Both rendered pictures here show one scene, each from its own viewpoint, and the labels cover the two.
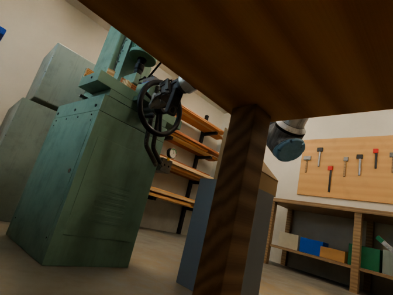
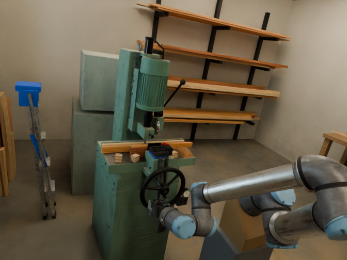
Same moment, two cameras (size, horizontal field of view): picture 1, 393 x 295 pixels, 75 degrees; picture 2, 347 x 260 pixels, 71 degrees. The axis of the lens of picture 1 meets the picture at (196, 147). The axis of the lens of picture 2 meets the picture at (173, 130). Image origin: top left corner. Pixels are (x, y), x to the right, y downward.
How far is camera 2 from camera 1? 127 cm
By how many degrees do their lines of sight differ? 37
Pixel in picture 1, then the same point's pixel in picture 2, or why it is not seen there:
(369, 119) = not seen: outside the picture
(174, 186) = (229, 100)
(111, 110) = (126, 187)
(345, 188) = not seen: outside the picture
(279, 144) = (269, 243)
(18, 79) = (73, 43)
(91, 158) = (120, 222)
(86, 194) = (123, 240)
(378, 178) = not seen: outside the picture
